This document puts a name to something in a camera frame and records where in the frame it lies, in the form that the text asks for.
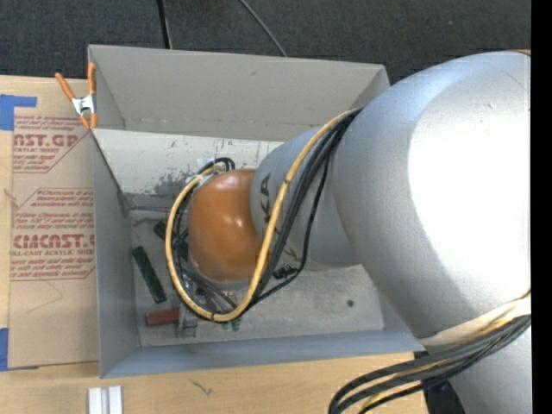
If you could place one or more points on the brown cardboard board red print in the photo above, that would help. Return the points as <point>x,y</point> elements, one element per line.
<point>52,309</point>

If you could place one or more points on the red-brown flat block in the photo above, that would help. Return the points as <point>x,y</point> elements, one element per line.
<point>161,317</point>

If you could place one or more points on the grey metal bin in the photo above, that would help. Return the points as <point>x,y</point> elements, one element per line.
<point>224,97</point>

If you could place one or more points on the dark green flat block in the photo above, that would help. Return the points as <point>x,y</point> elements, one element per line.
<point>161,229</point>
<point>149,275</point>

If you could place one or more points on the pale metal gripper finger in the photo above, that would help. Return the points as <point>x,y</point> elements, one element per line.
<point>188,316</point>
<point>188,330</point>

